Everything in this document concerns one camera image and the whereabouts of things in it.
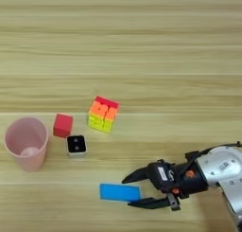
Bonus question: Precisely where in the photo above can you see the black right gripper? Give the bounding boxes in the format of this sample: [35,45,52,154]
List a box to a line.
[121,151,209,212]

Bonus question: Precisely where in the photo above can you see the blue rectangular block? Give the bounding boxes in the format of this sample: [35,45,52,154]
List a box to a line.
[99,183,142,203]

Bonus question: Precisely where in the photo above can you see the multicoloured Rubik's cube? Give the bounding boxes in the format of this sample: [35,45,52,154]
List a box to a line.
[87,95,121,134]

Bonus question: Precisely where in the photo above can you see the red cube block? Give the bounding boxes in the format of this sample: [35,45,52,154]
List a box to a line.
[52,113,75,139]

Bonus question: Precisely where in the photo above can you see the black box with white label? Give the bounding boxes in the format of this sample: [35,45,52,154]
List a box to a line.
[147,160,178,191]

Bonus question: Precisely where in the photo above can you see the small black and silver cube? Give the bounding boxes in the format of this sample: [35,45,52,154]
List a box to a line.
[65,134,88,158]

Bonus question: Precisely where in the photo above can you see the pink plastic cup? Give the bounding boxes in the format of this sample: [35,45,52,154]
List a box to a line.
[3,116,49,172]

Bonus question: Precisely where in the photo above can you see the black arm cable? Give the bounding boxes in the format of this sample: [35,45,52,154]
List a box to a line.
[184,141,242,168]

